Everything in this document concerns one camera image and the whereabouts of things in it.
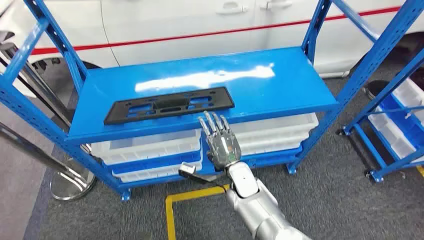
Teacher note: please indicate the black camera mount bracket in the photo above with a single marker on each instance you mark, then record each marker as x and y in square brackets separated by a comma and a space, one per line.
[205, 179]

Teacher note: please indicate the long black plastic part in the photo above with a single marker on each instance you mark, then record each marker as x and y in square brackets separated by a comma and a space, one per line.
[170, 103]

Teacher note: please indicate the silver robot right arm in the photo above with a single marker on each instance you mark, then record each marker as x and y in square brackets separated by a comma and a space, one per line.
[255, 205]

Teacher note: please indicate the round black floor base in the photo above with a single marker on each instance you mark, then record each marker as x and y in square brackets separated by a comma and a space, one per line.
[377, 87]

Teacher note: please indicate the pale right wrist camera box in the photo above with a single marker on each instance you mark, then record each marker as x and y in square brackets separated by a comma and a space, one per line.
[188, 169]

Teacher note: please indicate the white car with red stripe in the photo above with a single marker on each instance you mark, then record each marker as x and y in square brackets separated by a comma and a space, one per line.
[182, 20]

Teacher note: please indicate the blue wheeled shelf rack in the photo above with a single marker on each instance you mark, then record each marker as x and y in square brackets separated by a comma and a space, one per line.
[364, 113]

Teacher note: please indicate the blue plastic bin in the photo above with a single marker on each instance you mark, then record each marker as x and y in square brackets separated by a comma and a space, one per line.
[405, 127]

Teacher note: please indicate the white plastic bin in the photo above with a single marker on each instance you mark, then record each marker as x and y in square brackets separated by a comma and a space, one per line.
[149, 145]
[391, 136]
[410, 96]
[275, 124]
[149, 174]
[275, 144]

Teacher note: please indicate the blue steel shelf rack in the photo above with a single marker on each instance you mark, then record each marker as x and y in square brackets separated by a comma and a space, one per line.
[281, 86]

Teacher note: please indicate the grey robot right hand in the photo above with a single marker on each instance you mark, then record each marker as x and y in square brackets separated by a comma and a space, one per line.
[225, 147]

